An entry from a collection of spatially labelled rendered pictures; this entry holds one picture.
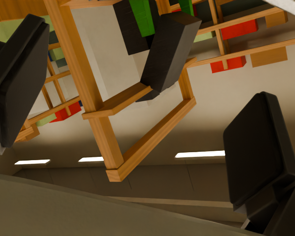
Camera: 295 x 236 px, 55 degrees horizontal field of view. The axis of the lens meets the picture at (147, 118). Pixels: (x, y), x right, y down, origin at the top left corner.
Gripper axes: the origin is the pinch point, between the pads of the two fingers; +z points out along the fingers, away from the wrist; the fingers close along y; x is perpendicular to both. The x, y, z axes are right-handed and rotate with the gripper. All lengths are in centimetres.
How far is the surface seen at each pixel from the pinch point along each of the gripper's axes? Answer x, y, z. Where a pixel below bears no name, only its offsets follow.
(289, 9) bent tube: 2.0, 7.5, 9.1
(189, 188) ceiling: -526, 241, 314
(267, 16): -176, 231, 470
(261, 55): -232, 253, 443
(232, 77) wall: -325, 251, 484
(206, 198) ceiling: -481, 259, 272
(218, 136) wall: -460, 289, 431
